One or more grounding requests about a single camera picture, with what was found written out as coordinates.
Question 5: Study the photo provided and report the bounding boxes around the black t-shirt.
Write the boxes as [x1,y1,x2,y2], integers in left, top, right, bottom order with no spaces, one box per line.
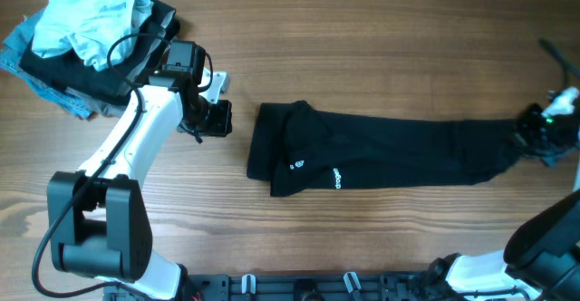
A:
[246,101,521,197]

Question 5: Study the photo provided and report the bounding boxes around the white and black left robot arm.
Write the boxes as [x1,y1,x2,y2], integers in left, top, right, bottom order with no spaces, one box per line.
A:
[32,41,232,300]

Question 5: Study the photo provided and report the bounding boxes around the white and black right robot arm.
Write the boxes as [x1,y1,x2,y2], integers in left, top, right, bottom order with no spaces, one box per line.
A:
[421,103,579,300]

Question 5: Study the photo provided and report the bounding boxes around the folded grey garment in stack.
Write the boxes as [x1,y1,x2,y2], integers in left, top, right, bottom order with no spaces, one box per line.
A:
[65,36,169,117]

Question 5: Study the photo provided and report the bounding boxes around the folded black garment in stack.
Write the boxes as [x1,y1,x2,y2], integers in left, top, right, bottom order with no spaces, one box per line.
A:
[20,0,180,106]

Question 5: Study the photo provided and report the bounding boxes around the light blue crumpled garment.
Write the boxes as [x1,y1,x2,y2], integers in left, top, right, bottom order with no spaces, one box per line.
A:
[32,0,154,72]

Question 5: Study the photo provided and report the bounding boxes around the folded blue denim jeans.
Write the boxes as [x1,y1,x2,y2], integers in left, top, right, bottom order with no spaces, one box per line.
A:
[1,10,95,120]

